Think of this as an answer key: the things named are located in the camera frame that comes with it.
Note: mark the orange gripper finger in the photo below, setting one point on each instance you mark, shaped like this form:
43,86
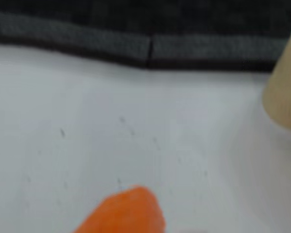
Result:
126,213

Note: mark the grey foam border strip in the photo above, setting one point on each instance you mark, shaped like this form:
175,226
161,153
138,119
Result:
111,43

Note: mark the beige ribbed paper cup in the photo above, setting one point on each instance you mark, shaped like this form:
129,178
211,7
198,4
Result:
286,85

